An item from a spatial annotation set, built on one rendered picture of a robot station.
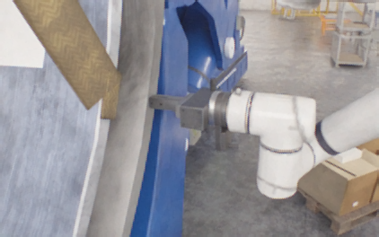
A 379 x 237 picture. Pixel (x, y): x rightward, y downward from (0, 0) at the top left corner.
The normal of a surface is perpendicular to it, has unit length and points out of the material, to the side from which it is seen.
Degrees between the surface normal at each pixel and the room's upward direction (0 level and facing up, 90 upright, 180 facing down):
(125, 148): 55
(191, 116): 90
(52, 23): 83
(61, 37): 83
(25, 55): 65
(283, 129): 90
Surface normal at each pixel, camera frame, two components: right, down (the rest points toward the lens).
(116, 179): -0.34, -0.21
